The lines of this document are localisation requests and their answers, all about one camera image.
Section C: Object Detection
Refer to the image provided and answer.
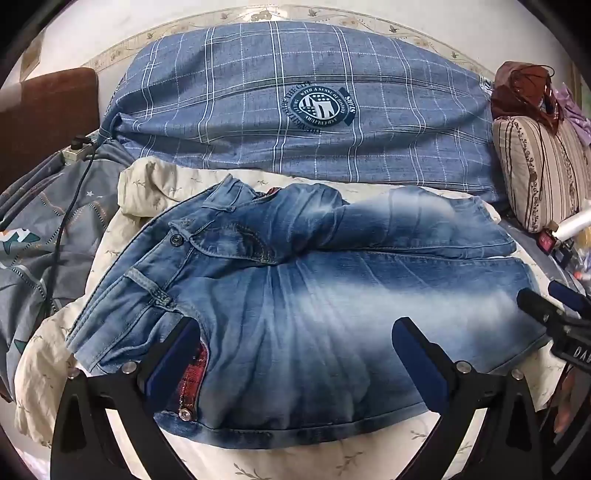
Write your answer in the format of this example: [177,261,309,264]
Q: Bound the blue denim pants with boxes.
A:
[65,174,552,448]

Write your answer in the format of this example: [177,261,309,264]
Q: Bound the grey star-print bedsheet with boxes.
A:
[0,131,134,402]

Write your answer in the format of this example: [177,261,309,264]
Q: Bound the cream leaf-print quilt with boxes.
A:
[14,157,568,480]

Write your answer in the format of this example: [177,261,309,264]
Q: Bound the beige striped pillow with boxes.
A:
[492,115,591,234]

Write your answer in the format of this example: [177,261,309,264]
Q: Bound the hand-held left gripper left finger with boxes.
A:
[50,316,204,480]

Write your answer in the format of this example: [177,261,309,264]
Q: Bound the purple cloth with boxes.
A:
[551,83,591,148]

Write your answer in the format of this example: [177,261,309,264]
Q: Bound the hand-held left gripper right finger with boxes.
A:
[392,317,543,480]

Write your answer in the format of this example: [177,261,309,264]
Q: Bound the brown headboard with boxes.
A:
[0,67,100,195]

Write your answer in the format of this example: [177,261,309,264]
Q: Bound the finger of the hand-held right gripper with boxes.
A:
[549,280,591,320]
[516,288,570,326]

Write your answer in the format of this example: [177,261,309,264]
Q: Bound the white power strip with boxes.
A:
[62,135,100,163]

